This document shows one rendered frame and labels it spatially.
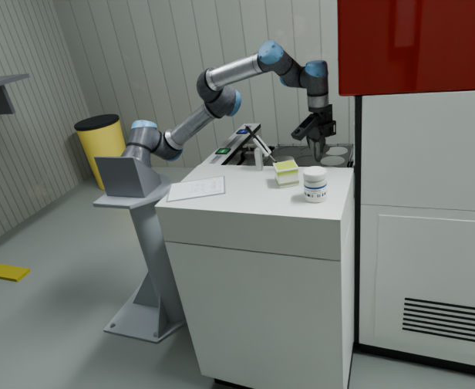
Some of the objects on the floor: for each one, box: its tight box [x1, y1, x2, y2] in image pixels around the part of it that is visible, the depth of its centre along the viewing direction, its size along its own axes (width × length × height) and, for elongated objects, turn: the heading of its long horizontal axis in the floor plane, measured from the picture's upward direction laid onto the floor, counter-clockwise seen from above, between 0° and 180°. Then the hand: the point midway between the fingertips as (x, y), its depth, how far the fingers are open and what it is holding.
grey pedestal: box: [93, 174, 187, 343], centre depth 201 cm, size 51×44×82 cm
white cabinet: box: [164, 204, 355, 389], centre depth 181 cm, size 64×96×82 cm, turn 174°
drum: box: [74, 114, 126, 190], centre depth 388 cm, size 44×44×70 cm
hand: (316, 159), depth 142 cm, fingers closed
